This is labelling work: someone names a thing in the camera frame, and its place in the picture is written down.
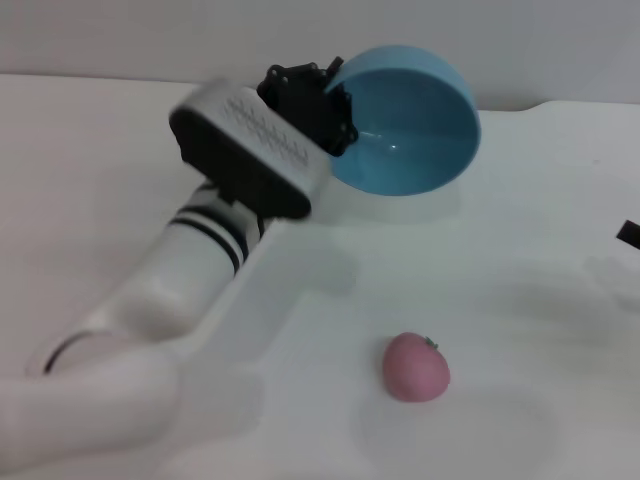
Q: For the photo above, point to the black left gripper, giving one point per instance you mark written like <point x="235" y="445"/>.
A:
<point x="300" y="100"/>

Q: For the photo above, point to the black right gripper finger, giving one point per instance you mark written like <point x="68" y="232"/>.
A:
<point x="631" y="234"/>

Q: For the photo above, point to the blue ceramic bowl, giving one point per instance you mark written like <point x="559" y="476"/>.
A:
<point x="415" y="150"/>

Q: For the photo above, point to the pink toy peach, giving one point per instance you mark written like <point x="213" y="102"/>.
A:
<point x="415" y="370"/>

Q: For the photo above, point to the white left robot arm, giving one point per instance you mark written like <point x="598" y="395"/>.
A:
<point x="125" y="340"/>

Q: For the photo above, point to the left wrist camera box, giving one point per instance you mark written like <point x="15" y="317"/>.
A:
<point x="240" y="150"/>

